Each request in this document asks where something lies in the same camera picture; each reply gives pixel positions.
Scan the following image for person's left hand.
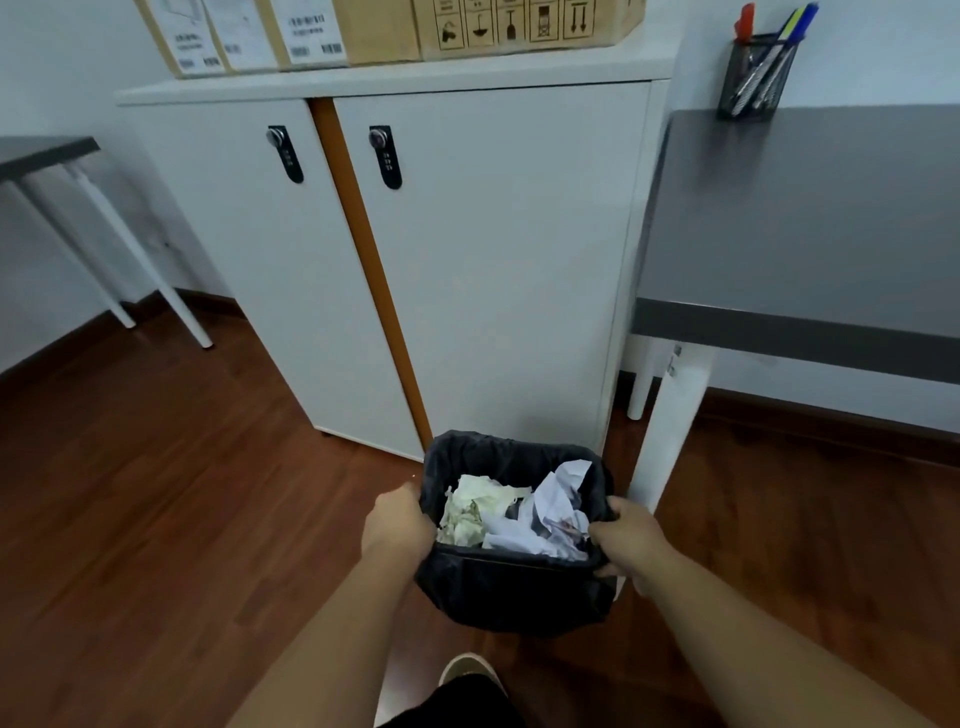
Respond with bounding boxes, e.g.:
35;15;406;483
362;483;438;575

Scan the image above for person's right hand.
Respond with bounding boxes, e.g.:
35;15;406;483
590;496;680;598

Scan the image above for paper pieces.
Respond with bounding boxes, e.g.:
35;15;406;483
436;458;594;562

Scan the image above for black mesh pen holder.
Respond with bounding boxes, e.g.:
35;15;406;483
716;33;800;123

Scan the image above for cardboard box many labels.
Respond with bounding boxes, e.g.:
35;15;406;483
134;0;423;80

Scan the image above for cardboard box with handwritten marks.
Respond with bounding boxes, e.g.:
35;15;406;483
410;0;648;63

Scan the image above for white marker lime cap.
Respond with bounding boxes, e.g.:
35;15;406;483
749;7;802;99

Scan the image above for thick blue marker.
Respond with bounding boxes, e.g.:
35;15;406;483
758;2;820;106

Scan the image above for person's left forearm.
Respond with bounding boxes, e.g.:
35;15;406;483
228;547;421;728

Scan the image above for person's right forearm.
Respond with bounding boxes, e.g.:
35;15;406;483
637;551;939;728

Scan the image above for person's left beige shoe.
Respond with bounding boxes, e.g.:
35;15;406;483
438;652;505;695

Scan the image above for person's black trousers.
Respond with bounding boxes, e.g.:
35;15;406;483
382;674;526;728

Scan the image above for white cabinet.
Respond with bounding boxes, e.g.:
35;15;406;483
116;22;684;463

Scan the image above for black cabinet lock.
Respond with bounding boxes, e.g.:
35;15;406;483
368;125;403;191
266;125;305;185

